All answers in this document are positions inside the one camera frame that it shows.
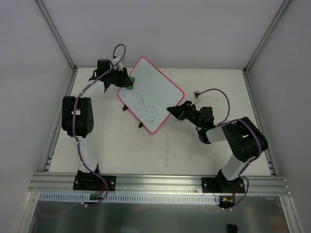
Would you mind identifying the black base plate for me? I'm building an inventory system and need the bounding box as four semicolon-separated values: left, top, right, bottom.
201;177;245;194
73;174;117;191

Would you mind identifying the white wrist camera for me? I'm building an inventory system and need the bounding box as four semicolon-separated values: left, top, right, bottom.
112;56;123;71
192;91;202;105

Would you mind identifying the aluminium mounting rail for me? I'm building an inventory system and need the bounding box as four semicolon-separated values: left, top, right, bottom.
28;172;292;196

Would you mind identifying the right aluminium frame post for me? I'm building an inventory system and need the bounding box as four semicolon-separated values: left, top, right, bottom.
244;0;292;73

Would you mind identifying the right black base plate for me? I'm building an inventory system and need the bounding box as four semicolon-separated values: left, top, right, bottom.
201;177;245;194

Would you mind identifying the black object bottom edge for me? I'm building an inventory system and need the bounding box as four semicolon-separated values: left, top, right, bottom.
227;224;238;233

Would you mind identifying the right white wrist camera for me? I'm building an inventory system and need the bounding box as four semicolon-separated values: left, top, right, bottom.
192;91;202;105

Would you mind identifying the left aluminium frame post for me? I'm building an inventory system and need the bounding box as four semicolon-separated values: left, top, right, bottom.
35;0;77;71

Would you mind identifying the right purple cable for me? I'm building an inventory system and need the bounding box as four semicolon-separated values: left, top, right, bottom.
197;88;262;211

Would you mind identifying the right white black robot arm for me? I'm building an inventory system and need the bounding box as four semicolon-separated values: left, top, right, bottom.
167;100;268;192

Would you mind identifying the aluminium frame post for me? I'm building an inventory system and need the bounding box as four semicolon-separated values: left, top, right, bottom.
35;0;77;71
244;0;292;73

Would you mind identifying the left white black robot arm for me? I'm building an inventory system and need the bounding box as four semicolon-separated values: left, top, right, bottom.
61;56;135;189

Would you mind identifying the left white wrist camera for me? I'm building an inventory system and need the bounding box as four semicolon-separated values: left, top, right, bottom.
112;56;123;71

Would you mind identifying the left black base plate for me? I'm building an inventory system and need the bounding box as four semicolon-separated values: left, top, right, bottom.
73;174;117;191

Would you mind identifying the pink framed whiteboard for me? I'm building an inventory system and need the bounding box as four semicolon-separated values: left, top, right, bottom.
117;57;185;133

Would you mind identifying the white slotted cable duct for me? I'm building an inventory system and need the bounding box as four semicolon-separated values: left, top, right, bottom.
38;192;220;205

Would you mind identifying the green bone-shaped eraser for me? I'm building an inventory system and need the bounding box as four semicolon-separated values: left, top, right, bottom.
125;76;135;90

